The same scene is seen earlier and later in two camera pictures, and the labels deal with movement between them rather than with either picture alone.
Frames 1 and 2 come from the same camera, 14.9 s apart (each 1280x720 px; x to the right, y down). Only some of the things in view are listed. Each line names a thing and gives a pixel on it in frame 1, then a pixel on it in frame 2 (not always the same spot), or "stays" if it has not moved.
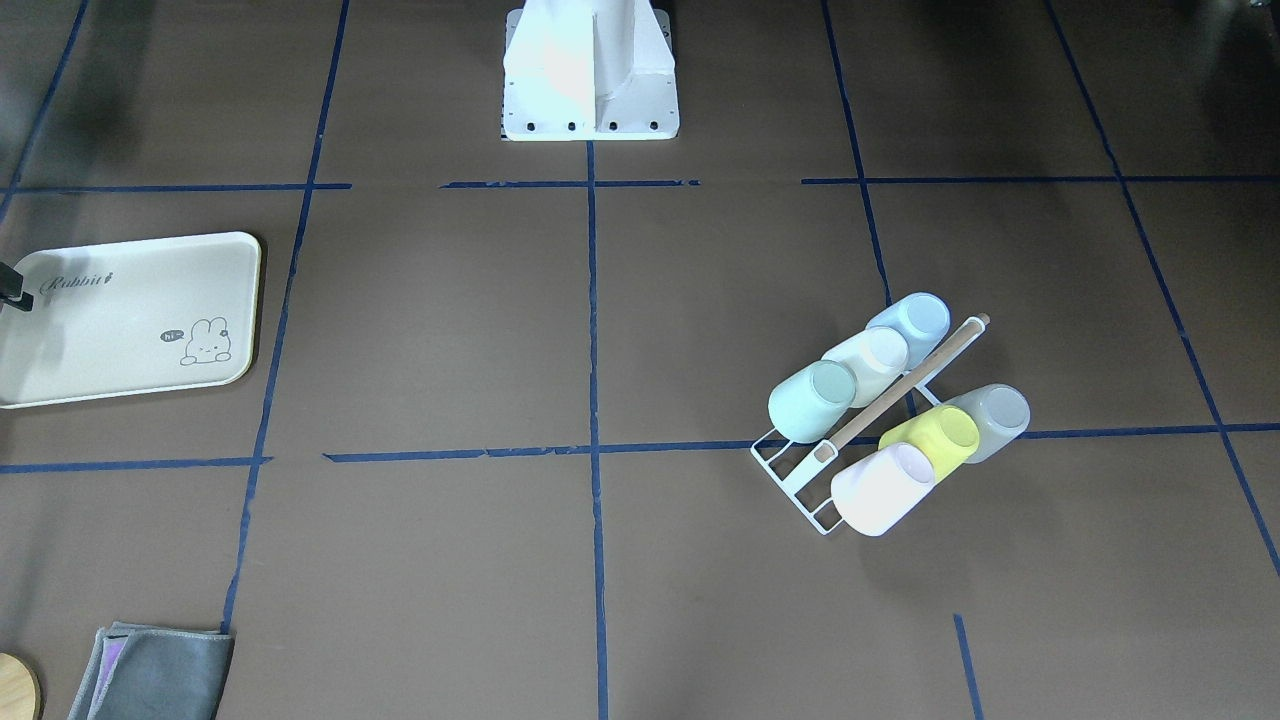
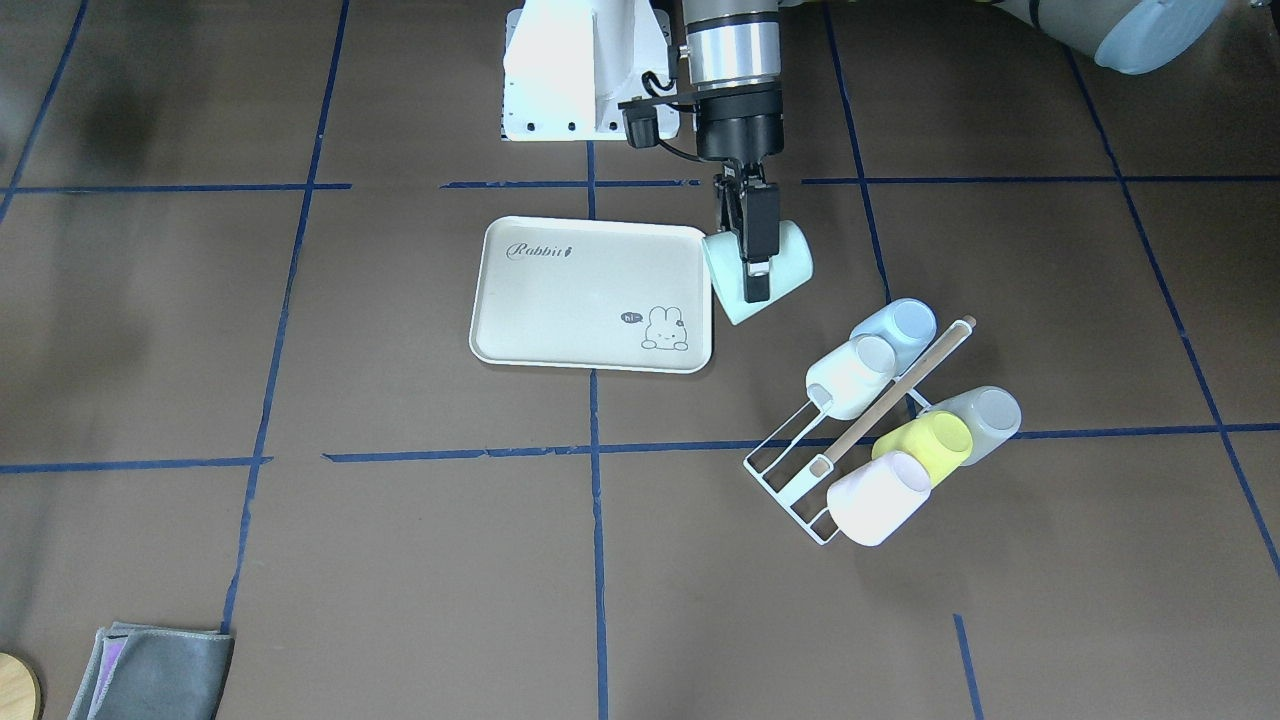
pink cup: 872,493 stays
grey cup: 1001,412 stays
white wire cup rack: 804,471 stays
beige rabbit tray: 131,318 -> 590,294
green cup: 809,403 -> 792,266
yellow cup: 949,435 stays
